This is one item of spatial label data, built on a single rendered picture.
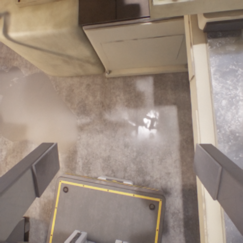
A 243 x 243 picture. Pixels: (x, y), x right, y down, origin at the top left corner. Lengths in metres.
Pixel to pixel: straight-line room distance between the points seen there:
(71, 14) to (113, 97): 0.69
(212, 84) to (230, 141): 0.22
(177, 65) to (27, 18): 1.08
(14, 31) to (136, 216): 1.31
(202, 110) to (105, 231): 0.89
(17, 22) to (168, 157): 1.36
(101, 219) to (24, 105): 1.22
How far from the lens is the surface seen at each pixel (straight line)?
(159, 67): 1.51
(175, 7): 0.70
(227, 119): 0.75
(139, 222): 1.18
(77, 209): 1.25
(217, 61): 0.81
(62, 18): 1.18
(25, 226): 1.81
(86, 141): 1.51
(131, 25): 1.07
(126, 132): 1.44
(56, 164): 0.16
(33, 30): 1.23
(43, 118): 1.72
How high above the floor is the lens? 1.42
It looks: 78 degrees down
